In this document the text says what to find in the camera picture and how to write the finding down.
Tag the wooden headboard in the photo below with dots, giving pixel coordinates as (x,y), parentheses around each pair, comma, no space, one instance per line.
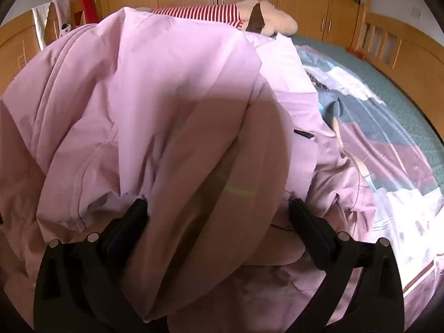
(19,43)

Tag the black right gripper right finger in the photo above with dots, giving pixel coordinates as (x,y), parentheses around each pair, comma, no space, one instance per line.
(361,290)

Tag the pink hooded jacket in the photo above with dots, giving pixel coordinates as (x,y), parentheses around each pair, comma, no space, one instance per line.
(215,128)

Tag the large plush toy striped shirt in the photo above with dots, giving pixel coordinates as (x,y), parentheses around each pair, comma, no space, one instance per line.
(258,16)

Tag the pink hanging garment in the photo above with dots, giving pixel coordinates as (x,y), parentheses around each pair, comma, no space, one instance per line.
(63,13)

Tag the plaid patchwork duvet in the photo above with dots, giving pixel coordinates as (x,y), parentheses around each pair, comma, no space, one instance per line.
(381,152)

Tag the white hanging cloth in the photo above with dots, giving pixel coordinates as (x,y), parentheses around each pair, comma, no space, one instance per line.
(40,17)

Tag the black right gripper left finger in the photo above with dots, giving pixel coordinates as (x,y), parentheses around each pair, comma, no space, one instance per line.
(78,285)

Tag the green quilted mattress cover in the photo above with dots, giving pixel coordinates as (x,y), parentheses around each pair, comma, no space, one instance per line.
(409,116)

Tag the red hanging garment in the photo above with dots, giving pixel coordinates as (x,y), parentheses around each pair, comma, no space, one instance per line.
(90,14)

